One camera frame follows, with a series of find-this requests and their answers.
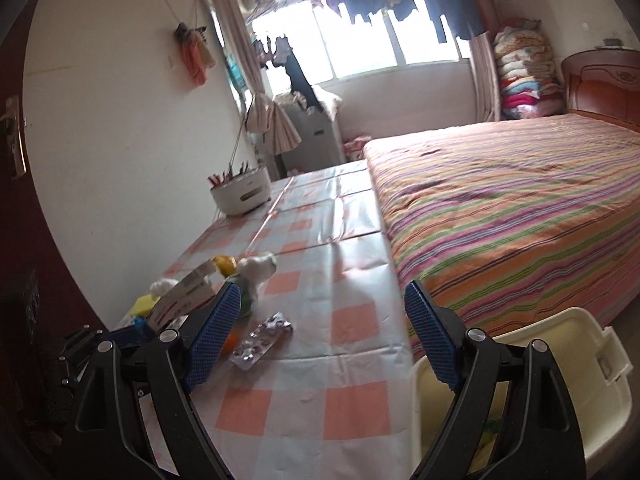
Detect white medicine box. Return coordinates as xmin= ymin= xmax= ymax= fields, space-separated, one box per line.
xmin=146 ymin=260 xmax=217 ymax=332

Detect silver pill blister pack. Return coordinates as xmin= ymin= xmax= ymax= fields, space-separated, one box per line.
xmin=229 ymin=312 xmax=294 ymax=370

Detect green snack bag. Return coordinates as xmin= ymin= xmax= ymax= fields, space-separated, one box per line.
xmin=231 ymin=252 xmax=277 ymax=318

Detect yellow wrapper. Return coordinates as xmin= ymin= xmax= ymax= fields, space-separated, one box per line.
xmin=212 ymin=255 xmax=238 ymax=278

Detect cream plastic trash bin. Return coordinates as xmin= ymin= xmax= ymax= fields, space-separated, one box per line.
xmin=411 ymin=308 xmax=632 ymax=476

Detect blue can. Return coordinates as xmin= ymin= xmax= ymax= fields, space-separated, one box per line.
xmin=108 ymin=316 xmax=154 ymax=348

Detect yellow sponge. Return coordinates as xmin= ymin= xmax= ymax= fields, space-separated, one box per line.
xmin=129 ymin=295 xmax=158 ymax=318

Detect orange peel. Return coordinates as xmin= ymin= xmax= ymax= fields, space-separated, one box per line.
xmin=220 ymin=328 xmax=242 ymax=356

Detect dark wooden door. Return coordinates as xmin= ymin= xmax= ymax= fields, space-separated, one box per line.
xmin=1 ymin=0 xmax=103 ymax=479

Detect checkered plastic tablecloth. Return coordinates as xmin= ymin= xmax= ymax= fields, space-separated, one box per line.
xmin=167 ymin=162 xmax=412 ymax=479

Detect white round utensil holder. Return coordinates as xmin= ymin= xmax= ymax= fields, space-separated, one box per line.
xmin=209 ymin=167 xmax=272 ymax=217

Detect striped bed cover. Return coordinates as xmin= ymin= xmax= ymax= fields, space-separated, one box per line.
xmin=364 ymin=114 xmax=639 ymax=335

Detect left striped curtain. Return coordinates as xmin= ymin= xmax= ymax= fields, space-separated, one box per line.
xmin=212 ymin=0 xmax=302 ymax=155

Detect striped curtain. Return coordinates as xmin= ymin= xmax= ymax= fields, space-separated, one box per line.
xmin=470 ymin=32 xmax=501 ymax=122
xmin=212 ymin=0 xmax=302 ymax=155

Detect white air cooler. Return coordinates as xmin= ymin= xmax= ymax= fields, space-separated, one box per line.
xmin=274 ymin=93 xmax=346 ymax=174

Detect pink item on floor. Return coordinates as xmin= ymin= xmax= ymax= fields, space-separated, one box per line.
xmin=344 ymin=136 xmax=372 ymax=162

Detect pink cloth on hook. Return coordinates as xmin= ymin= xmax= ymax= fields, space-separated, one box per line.
xmin=174 ymin=22 xmax=216 ymax=86

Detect black garment on cooler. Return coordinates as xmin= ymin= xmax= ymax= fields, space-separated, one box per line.
xmin=284 ymin=52 xmax=324 ymax=113

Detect stack of folded quilts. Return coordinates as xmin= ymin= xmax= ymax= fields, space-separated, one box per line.
xmin=494 ymin=18 xmax=565 ymax=120

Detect wooden headboard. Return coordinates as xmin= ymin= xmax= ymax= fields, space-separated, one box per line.
xmin=561 ymin=49 xmax=640 ymax=132

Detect right striped curtain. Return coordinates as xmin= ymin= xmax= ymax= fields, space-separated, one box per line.
xmin=470 ymin=32 xmax=501 ymax=122

